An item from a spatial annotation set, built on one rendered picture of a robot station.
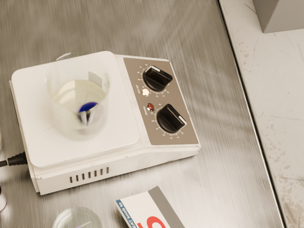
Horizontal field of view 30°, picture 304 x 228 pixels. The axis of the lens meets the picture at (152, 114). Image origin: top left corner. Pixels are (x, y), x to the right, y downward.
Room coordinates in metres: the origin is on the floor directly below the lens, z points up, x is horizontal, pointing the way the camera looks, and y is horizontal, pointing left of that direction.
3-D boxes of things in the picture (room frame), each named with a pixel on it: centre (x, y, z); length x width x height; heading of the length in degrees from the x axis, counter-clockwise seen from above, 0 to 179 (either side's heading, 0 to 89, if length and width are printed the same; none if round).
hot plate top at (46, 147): (0.26, 0.08, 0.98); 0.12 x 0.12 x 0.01; 26
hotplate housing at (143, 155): (0.27, 0.06, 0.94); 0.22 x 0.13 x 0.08; 116
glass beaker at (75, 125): (0.25, 0.07, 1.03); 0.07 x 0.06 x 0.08; 21
